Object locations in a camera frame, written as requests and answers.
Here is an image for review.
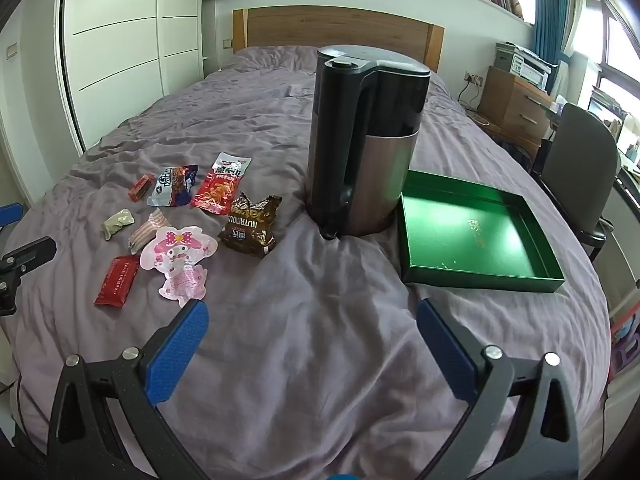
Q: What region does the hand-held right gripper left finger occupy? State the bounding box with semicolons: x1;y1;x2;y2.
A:
47;299;211;480

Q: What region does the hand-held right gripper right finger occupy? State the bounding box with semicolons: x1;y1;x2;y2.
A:
416;298;583;480

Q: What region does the dark red snack packet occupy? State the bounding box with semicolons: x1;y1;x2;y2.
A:
94;255;141;308

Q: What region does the pink cartoon-shaped snack packet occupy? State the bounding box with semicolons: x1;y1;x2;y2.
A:
139;225;219;307

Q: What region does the small green snack packet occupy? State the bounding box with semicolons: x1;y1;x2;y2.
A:
102;208;136;242

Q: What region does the pink striped snack packet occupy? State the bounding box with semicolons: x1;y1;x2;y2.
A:
127;210;171;255

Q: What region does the green shallow box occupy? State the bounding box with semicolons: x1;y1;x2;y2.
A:
398;170;566;293

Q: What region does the small red snack packet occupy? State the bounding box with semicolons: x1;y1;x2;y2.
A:
128;173;157;200

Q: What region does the white and brown snack packet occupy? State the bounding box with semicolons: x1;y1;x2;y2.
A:
146;164;199;208

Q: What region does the long red and white packet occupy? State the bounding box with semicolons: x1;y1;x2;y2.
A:
190;152;252;216

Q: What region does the purple blanket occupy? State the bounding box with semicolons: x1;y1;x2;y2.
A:
0;45;613;480

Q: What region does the blue and purple bag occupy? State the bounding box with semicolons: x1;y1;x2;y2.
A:
607;310;640;377

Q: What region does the white wardrobe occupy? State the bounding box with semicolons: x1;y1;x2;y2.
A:
0;0;221;161

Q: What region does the grey office chair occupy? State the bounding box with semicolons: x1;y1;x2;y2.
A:
532;102;623;261

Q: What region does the wooden dresser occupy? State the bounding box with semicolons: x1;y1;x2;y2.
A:
477;66;557;147

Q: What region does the grey printer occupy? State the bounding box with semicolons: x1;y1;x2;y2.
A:
495;42;559;92

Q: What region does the wooden headboard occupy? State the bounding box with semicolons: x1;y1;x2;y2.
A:
232;7;446;73

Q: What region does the blue window curtain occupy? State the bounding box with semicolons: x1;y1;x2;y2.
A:
532;0;573;63

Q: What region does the thin cable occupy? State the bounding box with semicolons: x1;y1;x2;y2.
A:
457;80;493;127

